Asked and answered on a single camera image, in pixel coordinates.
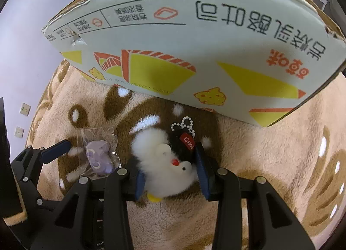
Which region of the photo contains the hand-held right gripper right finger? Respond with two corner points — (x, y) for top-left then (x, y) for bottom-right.
(195, 142), (315, 250)

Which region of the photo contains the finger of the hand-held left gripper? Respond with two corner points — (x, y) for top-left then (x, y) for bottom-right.
(40, 140), (72, 164)

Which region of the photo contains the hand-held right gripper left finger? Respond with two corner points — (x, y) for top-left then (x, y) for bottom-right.
(31, 158), (148, 250)

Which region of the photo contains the white fluffy plush toy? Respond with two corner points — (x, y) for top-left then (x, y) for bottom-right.
(131, 117), (213, 202)

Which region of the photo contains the purple toy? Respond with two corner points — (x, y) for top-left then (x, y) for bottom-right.
(76, 126), (121, 180)

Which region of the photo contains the printed cardboard box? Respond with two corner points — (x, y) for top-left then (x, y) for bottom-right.
(40, 0), (346, 127)

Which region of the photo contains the beige and brown printed blanket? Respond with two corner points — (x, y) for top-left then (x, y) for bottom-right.
(5, 59), (346, 250)

